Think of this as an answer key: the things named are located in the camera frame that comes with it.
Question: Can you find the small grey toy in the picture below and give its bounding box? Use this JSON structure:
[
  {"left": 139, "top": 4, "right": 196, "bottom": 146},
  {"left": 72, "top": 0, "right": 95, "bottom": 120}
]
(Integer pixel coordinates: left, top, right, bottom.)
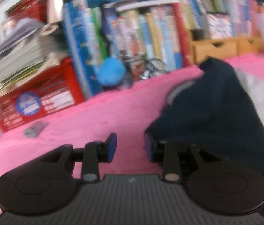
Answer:
[{"left": 24, "top": 121, "right": 50, "bottom": 137}]

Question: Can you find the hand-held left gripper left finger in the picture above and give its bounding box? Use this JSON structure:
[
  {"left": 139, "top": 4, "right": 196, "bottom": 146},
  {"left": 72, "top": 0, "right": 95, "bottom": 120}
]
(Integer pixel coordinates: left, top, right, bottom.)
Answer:
[{"left": 39, "top": 132, "right": 118, "bottom": 183}]

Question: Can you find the small black box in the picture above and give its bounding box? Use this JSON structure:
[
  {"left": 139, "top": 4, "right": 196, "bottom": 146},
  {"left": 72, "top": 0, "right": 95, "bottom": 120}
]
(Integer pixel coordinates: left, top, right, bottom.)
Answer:
[{"left": 190, "top": 29, "right": 205, "bottom": 40}]

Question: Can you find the white and navy jacket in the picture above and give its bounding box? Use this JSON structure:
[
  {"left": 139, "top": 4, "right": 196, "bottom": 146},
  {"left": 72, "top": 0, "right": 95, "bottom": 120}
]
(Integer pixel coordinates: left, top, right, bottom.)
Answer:
[{"left": 144, "top": 57, "right": 264, "bottom": 221}]

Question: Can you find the black model bicycle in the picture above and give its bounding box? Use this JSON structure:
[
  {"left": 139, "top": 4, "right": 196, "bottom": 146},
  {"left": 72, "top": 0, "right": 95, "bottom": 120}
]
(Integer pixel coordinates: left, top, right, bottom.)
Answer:
[{"left": 120, "top": 55, "right": 167, "bottom": 81}]

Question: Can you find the red plastic basket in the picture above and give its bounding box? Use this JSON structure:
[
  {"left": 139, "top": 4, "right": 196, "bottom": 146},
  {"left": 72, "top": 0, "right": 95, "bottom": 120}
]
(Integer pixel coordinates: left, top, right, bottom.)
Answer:
[{"left": 8, "top": 0, "right": 48, "bottom": 24}]

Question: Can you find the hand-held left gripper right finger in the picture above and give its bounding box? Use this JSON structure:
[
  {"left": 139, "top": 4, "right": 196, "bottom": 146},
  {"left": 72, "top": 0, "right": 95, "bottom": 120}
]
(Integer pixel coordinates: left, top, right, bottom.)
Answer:
[{"left": 144, "top": 133, "right": 221, "bottom": 183}]

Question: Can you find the row of standing books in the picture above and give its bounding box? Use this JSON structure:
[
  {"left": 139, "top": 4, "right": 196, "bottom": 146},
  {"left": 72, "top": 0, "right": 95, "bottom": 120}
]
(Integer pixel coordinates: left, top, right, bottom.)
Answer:
[{"left": 63, "top": 0, "right": 264, "bottom": 96}]

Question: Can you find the stack of paper workbooks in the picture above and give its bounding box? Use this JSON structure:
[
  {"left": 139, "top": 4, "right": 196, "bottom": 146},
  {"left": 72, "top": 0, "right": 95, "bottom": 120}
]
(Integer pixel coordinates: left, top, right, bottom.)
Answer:
[{"left": 0, "top": 17, "right": 69, "bottom": 92}]

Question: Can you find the pink rabbit print blanket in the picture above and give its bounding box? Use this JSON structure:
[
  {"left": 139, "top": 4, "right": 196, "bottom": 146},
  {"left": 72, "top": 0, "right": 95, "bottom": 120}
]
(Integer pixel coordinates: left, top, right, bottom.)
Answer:
[{"left": 0, "top": 53, "right": 264, "bottom": 224}]

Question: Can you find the wooden drawer organizer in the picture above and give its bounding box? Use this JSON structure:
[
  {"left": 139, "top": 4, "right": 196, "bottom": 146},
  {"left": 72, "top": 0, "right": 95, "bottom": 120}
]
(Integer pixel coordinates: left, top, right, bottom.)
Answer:
[{"left": 188, "top": 29, "right": 263, "bottom": 65}]

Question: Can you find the blue plush ball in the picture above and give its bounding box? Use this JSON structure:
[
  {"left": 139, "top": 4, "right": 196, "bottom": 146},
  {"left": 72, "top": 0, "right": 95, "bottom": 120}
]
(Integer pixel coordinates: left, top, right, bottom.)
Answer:
[{"left": 96, "top": 57, "right": 126, "bottom": 86}]

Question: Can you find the red plastic crate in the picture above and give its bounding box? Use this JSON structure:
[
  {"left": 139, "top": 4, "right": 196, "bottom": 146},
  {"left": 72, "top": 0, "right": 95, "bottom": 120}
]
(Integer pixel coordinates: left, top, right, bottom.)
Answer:
[{"left": 0, "top": 57, "right": 87, "bottom": 133}]

